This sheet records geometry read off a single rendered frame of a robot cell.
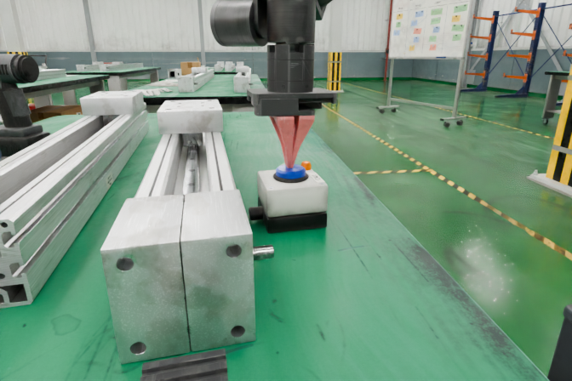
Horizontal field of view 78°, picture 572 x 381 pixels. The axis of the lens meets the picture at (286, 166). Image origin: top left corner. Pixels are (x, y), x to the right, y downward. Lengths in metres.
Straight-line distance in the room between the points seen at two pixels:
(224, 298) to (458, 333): 0.19
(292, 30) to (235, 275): 0.27
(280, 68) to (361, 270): 0.24
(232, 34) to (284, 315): 0.32
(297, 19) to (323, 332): 0.31
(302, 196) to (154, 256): 0.23
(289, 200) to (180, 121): 0.28
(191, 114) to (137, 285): 0.41
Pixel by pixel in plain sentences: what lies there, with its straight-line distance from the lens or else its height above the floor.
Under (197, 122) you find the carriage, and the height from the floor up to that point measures 0.88.
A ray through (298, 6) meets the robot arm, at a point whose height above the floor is 1.05.
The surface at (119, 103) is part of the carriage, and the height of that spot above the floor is 0.89.
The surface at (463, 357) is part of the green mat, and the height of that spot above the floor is 0.78.
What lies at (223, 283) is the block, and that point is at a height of 0.84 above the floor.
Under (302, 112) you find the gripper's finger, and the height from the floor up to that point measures 0.93.
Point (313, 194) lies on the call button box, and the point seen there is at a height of 0.83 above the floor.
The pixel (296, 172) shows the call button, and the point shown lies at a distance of 0.45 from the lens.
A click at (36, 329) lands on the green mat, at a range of 0.38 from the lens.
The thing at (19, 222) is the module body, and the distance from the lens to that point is 0.39.
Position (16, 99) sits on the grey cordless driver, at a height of 0.91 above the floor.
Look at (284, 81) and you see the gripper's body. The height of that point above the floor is 0.97.
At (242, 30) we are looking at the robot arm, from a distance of 0.45.
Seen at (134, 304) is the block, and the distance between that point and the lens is 0.28.
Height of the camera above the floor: 0.99
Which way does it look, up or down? 17 degrees down
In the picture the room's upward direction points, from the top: straight up
